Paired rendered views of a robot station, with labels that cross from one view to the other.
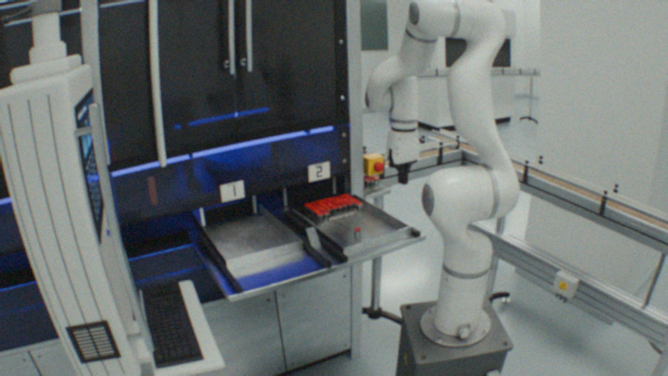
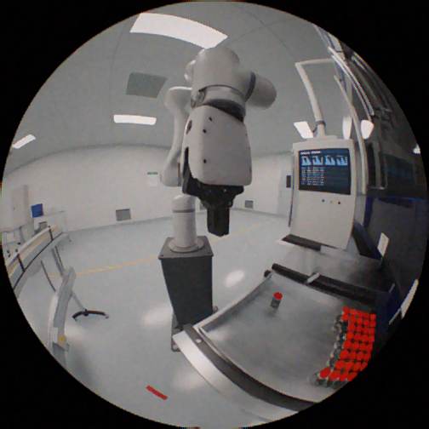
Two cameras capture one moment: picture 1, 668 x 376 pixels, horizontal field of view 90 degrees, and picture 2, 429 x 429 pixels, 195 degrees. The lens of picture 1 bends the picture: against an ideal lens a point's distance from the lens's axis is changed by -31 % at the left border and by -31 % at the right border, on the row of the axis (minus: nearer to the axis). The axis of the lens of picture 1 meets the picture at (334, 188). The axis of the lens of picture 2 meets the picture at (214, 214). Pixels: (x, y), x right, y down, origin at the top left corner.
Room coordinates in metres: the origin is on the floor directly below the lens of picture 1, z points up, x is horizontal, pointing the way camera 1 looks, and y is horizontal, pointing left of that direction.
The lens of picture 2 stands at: (1.49, -0.24, 1.15)
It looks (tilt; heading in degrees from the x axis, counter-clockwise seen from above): 11 degrees down; 172
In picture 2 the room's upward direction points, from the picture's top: straight up
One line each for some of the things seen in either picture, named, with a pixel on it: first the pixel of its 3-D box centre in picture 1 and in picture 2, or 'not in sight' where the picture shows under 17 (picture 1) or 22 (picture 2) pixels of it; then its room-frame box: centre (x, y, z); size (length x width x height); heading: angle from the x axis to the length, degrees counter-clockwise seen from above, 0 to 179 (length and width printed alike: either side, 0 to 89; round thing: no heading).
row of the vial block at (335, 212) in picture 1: (337, 212); (341, 345); (1.52, -0.01, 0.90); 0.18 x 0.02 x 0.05; 120
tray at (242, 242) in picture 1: (244, 233); (353, 270); (1.37, 0.30, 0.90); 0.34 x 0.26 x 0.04; 30
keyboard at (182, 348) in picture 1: (168, 319); (310, 243); (0.96, 0.49, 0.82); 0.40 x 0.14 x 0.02; 25
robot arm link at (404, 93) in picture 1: (402, 95); (220, 77); (1.32, -0.20, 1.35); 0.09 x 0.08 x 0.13; 102
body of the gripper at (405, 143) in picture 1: (403, 142); (218, 147); (1.32, -0.21, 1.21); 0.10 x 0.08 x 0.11; 122
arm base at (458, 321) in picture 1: (461, 297); (185, 228); (0.88, -0.30, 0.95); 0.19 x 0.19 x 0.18
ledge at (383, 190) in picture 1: (368, 189); not in sight; (1.82, -0.14, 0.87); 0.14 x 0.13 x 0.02; 30
